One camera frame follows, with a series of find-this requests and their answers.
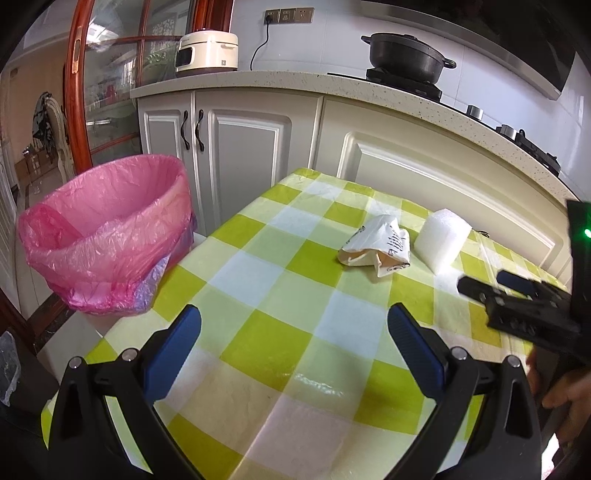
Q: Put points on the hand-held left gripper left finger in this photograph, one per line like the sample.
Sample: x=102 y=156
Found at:
x=173 y=355

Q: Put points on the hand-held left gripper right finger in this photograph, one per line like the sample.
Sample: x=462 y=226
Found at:
x=415 y=355

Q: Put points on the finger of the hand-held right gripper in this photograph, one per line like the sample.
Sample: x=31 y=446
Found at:
x=521 y=314
x=521 y=282

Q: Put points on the bin with pink bag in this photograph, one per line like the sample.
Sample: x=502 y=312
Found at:
x=106 y=221

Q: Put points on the person's right hand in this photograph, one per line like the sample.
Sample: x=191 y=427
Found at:
x=568 y=394

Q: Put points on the cube-shaped white foam block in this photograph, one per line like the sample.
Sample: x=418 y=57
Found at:
x=441 y=240

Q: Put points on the green checked tablecloth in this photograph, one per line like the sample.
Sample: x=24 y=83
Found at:
x=277 y=332

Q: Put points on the crumpled printed paper wrapper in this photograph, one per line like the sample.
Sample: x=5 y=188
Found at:
x=383 y=242

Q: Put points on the silver hob knob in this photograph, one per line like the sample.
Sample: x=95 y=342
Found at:
x=509 y=131
x=474 y=112

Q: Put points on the clear plastic bag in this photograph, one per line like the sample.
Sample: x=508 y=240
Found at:
x=9 y=369

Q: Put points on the black gas hob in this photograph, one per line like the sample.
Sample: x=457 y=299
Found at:
x=461 y=108

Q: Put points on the white kitchen cabinets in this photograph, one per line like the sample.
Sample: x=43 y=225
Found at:
x=392 y=147

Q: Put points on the range hood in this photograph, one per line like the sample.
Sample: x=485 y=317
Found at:
x=531 y=41

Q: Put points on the cream ornate chair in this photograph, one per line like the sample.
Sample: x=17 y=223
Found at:
x=57 y=134

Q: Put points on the black cast iron pot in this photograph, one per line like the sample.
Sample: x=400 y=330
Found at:
x=404 y=57

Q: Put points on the wood-framed glass door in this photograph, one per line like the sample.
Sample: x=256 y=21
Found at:
x=76 y=92

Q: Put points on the speckled kitchen countertop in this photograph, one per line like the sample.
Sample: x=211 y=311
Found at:
x=300 y=83

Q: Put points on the white rice cooker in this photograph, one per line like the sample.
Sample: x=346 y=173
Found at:
x=207 y=53

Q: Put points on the gold wall outlet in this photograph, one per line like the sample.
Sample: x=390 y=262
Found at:
x=288 y=16

